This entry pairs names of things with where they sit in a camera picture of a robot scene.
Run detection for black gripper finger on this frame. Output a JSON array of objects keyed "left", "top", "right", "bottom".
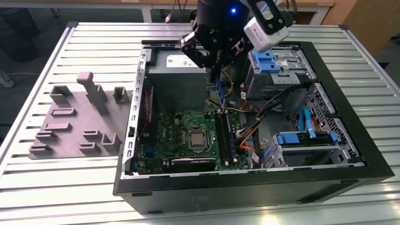
[
  {"left": 179, "top": 24, "right": 220, "bottom": 78},
  {"left": 219, "top": 38, "right": 251, "bottom": 78}
]

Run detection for black RAM slot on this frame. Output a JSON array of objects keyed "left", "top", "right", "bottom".
[
  {"left": 223, "top": 110, "right": 235, "bottom": 165},
  {"left": 215, "top": 110, "right": 228, "bottom": 165}
]

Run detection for blue drive latch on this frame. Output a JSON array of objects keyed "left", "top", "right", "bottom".
[{"left": 253, "top": 49, "right": 281, "bottom": 74}]

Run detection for grey power supply unit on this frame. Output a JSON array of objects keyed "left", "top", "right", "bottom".
[{"left": 147, "top": 50, "right": 209, "bottom": 113}]

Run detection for silver drive cage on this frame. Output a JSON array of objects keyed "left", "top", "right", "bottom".
[{"left": 245, "top": 44, "right": 317, "bottom": 99}]

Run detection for silver CPU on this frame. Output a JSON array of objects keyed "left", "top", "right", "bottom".
[{"left": 189, "top": 133, "right": 208, "bottom": 148}]

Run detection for green motherboard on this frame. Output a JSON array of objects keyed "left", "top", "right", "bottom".
[{"left": 137, "top": 110, "right": 251, "bottom": 174}]

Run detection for hard disk in blue carrier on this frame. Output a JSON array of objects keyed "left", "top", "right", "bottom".
[{"left": 276, "top": 131, "right": 339, "bottom": 148}]

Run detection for brown wooden cabinet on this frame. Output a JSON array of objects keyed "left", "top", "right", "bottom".
[{"left": 341, "top": 0, "right": 400, "bottom": 64}]

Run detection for silver disk bay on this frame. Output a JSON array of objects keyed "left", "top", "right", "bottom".
[{"left": 259, "top": 131, "right": 367, "bottom": 168}]

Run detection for grey parts rack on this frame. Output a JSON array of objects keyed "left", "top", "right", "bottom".
[{"left": 27, "top": 71, "right": 132, "bottom": 160}]

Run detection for black graphics card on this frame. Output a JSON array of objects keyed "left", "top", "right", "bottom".
[{"left": 169, "top": 157, "right": 217, "bottom": 173}]

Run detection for black open PC case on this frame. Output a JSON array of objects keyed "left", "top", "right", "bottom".
[{"left": 112, "top": 39, "right": 395, "bottom": 215}]

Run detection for white desk foot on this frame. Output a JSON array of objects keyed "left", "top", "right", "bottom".
[{"left": 0, "top": 68, "right": 15, "bottom": 89}]

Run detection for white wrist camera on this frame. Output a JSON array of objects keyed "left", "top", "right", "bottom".
[{"left": 243, "top": 18, "right": 291, "bottom": 52}]

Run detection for yellow wire bundle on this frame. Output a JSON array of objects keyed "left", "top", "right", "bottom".
[{"left": 205, "top": 71, "right": 235, "bottom": 101}]

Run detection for black cable with silver plug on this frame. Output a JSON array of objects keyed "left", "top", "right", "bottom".
[{"left": 164, "top": 0, "right": 184, "bottom": 23}]

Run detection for black camera bracket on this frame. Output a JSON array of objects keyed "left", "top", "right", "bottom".
[{"left": 248, "top": 0, "right": 297, "bottom": 36}]

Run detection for black white wire bundle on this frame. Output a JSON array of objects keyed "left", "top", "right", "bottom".
[{"left": 205, "top": 99, "right": 260, "bottom": 113}]

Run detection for orange black wire bundle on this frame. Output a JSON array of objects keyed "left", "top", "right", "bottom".
[{"left": 240, "top": 103, "right": 260, "bottom": 113}]

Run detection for black cable bundle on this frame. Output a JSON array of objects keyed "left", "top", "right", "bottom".
[{"left": 240, "top": 83, "right": 311, "bottom": 141}]

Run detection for orange flat wire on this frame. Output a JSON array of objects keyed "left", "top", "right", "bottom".
[{"left": 239, "top": 130, "right": 260, "bottom": 150}]

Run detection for blue flat wire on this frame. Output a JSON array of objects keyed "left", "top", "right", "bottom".
[{"left": 299, "top": 108, "right": 317, "bottom": 138}]

